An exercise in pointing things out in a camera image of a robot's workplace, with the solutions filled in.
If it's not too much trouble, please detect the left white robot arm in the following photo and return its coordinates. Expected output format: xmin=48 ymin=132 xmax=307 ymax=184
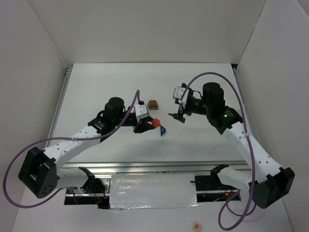
xmin=18 ymin=97 xmax=155 ymax=199

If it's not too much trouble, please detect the small letter N tile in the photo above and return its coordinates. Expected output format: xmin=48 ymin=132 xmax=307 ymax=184
xmin=190 ymin=221 xmax=201 ymax=232

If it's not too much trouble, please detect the silver foil sheet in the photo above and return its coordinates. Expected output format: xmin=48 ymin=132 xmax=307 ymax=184
xmin=109 ymin=174 xmax=198 ymax=209

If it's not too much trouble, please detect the brown wedge wood block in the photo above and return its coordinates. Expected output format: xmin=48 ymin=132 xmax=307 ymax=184
xmin=148 ymin=100 xmax=158 ymax=106

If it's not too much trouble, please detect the blue triangle wood block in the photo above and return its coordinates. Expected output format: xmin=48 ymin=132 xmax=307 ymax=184
xmin=160 ymin=126 xmax=166 ymax=137

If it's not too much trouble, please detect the aluminium rail frame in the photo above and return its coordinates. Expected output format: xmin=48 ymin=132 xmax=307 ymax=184
xmin=37 ymin=64 xmax=269 ymax=176

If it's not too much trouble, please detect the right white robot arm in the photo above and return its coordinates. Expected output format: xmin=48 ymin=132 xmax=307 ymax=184
xmin=171 ymin=82 xmax=295 ymax=209

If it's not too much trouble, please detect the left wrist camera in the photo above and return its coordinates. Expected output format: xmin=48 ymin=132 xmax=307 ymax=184
xmin=135 ymin=104 xmax=150 ymax=119

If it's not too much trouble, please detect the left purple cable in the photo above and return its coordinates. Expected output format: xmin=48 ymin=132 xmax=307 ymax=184
xmin=3 ymin=89 xmax=142 ymax=208

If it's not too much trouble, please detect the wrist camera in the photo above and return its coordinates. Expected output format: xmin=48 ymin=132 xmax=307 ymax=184
xmin=135 ymin=104 xmax=150 ymax=119
xmin=172 ymin=87 xmax=189 ymax=106

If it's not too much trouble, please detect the red cube wood block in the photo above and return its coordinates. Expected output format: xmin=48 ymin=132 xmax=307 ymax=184
xmin=151 ymin=118 xmax=161 ymax=128

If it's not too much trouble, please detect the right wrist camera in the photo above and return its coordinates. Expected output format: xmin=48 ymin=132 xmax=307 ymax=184
xmin=172 ymin=87 xmax=189 ymax=106

